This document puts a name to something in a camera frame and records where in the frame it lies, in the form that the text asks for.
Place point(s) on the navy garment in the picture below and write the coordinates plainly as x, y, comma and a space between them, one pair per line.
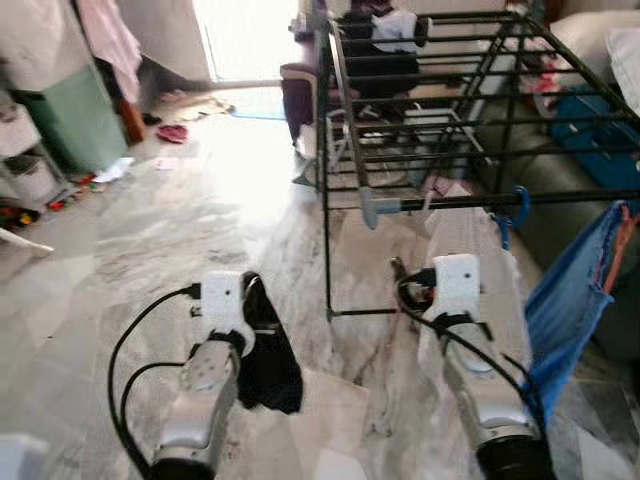
270, 370

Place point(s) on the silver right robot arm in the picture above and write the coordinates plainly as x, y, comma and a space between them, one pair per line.
480, 400

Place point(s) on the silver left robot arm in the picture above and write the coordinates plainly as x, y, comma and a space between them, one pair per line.
205, 400

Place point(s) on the blue plastic hanger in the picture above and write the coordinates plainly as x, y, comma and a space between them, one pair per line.
503, 232

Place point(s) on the red brown hanger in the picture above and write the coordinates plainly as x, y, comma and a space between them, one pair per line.
625, 245

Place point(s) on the white shirt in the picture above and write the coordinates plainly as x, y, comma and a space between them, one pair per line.
505, 280

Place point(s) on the black metal drying rack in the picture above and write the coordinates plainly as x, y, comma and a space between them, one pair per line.
470, 201

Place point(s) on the dark green sofa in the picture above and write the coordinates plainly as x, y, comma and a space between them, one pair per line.
555, 225

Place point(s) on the blue shirt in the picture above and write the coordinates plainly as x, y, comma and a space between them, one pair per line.
570, 300

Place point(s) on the blue bag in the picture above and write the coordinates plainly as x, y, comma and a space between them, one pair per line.
600, 140

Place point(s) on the pink paper sheet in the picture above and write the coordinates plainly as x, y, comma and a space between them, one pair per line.
167, 163

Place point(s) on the red slippers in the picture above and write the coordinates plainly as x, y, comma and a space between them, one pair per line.
172, 133

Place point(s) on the white pillow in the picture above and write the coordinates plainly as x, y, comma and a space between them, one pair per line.
620, 60

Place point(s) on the white paper sheet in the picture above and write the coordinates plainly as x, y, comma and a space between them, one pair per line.
115, 170

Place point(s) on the green bin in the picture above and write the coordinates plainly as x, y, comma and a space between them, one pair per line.
75, 125

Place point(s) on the pink cloth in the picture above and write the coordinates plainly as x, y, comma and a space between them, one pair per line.
110, 40

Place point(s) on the white storage trolley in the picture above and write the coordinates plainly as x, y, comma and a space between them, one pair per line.
30, 180

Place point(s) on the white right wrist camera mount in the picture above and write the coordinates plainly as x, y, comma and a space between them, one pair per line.
458, 285

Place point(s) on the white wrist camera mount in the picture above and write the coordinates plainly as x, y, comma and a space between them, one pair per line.
222, 305
458, 285

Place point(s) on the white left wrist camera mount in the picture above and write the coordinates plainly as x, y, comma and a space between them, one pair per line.
222, 305

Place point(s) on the brown wooden post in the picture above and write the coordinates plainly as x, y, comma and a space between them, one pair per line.
133, 125

